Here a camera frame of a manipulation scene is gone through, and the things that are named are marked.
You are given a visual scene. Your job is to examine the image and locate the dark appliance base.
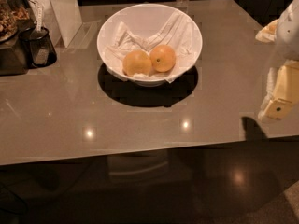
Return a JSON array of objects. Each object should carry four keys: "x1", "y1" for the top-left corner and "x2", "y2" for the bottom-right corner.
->
[{"x1": 0, "y1": 35, "x2": 30, "y2": 76}]

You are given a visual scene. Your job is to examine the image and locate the orange fruit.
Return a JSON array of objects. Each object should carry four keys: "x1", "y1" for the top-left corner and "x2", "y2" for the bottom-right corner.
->
[
  {"x1": 149, "y1": 45, "x2": 176, "y2": 72},
  {"x1": 122, "y1": 50, "x2": 152, "y2": 77}
]

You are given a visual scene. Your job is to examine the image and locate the white cloth in bowl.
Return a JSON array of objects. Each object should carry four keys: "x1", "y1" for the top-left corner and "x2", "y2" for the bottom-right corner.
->
[{"x1": 101, "y1": 12, "x2": 198, "y2": 86}]

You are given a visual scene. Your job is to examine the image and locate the white utensil in cup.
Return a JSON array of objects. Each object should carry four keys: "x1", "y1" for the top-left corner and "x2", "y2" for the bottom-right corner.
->
[{"x1": 30, "y1": 1, "x2": 46, "y2": 40}]

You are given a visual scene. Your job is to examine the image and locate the white ceramic bowl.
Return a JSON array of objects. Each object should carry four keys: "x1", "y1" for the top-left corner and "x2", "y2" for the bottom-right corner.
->
[{"x1": 97, "y1": 4, "x2": 203, "y2": 87}]

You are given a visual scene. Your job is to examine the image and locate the black mesh cup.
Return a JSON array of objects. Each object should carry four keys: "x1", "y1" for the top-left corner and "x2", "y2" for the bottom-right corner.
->
[{"x1": 19, "y1": 27, "x2": 57, "y2": 68}]

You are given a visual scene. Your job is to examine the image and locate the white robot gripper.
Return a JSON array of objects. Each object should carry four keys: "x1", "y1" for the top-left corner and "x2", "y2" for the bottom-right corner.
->
[{"x1": 255, "y1": 0, "x2": 299, "y2": 123}]

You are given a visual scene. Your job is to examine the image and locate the glass jar of nuts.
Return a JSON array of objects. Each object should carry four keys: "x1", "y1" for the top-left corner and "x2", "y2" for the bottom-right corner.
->
[{"x1": 0, "y1": 0, "x2": 29, "y2": 43}]

